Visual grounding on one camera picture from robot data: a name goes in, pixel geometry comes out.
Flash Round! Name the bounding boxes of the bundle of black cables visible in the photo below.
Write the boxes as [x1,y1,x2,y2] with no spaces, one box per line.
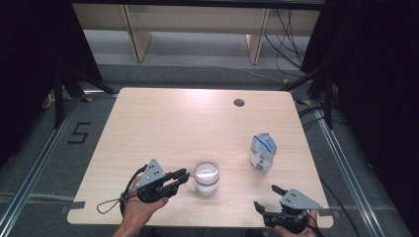
[263,9,309,78]

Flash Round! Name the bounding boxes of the black floor cable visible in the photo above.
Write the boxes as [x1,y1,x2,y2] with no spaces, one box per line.
[319,177,364,237]

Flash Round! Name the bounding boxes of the aluminium floor rail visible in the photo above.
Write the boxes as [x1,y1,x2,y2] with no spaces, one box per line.
[0,97,82,231]
[310,100,379,237]

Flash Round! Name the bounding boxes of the person's right hand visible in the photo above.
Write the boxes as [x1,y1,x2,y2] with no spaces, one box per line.
[275,210,319,237]

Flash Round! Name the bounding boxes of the white blue milk pouch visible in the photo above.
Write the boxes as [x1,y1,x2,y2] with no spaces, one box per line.
[249,132,278,175]

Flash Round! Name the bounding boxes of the black metal stand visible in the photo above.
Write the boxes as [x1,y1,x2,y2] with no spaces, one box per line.
[52,63,118,129]
[281,63,334,130]

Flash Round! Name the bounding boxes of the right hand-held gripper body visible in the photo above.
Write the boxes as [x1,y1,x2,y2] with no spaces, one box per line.
[263,188,324,235]

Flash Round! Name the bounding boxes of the pale wooden shelf unit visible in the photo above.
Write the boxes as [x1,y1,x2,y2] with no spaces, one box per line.
[71,3,324,66]

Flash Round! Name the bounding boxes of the black curtain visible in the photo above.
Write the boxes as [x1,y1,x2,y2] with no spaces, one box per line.
[300,0,419,231]
[0,0,103,169]

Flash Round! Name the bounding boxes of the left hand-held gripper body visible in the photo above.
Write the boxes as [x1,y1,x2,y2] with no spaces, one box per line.
[134,158,181,203]

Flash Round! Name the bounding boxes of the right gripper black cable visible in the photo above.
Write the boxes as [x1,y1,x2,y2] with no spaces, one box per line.
[307,212,326,237]

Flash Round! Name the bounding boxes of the person's left hand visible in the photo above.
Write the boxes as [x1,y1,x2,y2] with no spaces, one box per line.
[122,196,169,228]

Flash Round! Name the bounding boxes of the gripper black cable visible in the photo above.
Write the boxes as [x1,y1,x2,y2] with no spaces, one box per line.
[307,212,326,237]
[96,163,148,215]

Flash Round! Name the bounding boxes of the clear glass cup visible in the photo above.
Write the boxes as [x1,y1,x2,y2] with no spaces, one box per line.
[192,157,221,197]

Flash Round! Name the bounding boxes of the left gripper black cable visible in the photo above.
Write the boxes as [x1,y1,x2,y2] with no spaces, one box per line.
[96,163,148,215]

